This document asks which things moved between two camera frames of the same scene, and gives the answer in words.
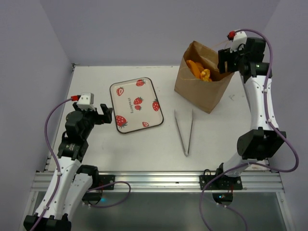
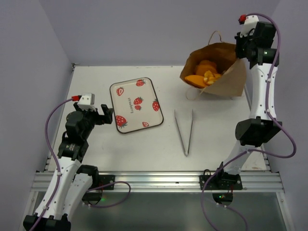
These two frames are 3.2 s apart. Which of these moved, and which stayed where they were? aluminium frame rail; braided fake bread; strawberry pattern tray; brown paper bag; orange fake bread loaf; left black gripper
Moved: orange fake bread loaf; brown paper bag; braided fake bread
Stayed: aluminium frame rail; strawberry pattern tray; left black gripper
